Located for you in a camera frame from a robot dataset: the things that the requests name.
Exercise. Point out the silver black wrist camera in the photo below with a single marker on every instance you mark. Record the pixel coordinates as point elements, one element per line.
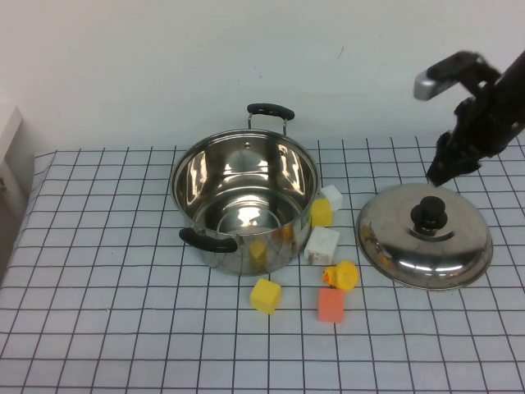
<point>435,84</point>

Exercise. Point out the white cabinet side panel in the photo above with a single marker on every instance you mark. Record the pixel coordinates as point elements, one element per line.
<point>12,135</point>

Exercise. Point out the stainless steel lid black knob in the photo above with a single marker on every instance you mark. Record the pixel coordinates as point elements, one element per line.
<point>447,254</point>

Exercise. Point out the yellow rubber duck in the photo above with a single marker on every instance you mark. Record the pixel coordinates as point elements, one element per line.
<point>343,276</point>

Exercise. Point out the small white foam cube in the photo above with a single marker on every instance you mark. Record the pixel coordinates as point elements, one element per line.
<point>333,198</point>

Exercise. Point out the orange foam block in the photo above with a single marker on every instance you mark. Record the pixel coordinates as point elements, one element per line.
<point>330,305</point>

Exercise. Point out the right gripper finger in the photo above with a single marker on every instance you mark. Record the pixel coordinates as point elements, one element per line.
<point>463,166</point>
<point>438,164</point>

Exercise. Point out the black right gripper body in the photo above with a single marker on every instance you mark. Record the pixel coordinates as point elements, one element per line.
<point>488,123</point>

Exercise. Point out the stained white foam cube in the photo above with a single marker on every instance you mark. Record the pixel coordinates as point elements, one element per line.
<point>322,245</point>

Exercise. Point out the yellow foam cube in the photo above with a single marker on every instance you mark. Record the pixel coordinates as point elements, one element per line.
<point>321,214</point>
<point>265,296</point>

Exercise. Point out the white black grid tablecloth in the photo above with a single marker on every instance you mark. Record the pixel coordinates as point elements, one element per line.
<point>123,328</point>

